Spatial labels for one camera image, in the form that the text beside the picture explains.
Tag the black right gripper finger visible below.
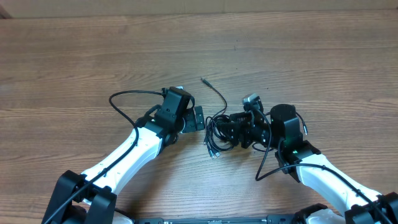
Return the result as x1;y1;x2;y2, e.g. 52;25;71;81
216;122;243;145
229;112;252;123

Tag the black USB cable blue plug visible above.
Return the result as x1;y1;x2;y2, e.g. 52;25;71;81
200;77;240;159

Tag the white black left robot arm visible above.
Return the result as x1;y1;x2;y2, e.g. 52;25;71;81
42;86;204;223

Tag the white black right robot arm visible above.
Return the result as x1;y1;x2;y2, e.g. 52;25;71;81
215;103;397;223

